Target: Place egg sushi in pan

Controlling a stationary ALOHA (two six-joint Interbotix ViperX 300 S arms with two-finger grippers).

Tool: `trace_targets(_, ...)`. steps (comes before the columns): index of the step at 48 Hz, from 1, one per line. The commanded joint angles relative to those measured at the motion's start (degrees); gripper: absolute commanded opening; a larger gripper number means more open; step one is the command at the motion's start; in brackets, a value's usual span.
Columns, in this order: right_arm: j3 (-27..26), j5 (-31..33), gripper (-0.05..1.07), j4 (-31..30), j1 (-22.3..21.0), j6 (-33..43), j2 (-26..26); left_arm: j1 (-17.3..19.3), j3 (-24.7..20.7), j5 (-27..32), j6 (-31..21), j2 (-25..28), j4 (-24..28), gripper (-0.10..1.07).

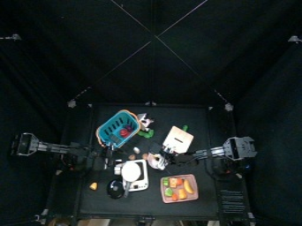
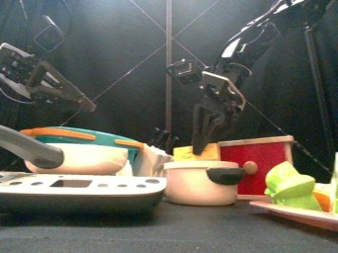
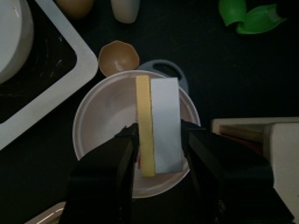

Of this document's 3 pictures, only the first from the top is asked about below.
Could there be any white pink toy plate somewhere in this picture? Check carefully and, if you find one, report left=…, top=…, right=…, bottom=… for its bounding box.
left=146, top=153, right=169, bottom=171

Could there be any black white toy cow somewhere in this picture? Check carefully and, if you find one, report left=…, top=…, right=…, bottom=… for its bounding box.
left=137, top=113, right=157, bottom=130

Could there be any wooden cutting board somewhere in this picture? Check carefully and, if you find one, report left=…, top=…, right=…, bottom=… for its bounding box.
left=162, top=125, right=195, bottom=154

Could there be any yellow toy banana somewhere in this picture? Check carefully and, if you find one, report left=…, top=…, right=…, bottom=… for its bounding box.
left=183, top=178, right=197, bottom=195

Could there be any white toy stove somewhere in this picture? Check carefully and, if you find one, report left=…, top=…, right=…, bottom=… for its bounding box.
left=119, top=159, right=150, bottom=192

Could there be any black round pan lid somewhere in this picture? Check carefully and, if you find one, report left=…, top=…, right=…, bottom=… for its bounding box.
left=106, top=179, right=126, bottom=200

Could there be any white toy pan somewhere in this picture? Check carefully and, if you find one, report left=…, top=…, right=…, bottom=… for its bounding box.
left=120, top=162, right=143, bottom=199

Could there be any orange toy food piece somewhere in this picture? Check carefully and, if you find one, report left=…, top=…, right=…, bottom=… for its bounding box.
left=177, top=188, right=189, bottom=200

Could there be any blue basket orange rim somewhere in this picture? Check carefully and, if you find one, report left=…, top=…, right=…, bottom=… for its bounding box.
left=96, top=109, right=143, bottom=149

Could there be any pink plastic tray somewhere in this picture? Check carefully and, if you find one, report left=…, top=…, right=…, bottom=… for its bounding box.
left=159, top=173, right=201, bottom=204

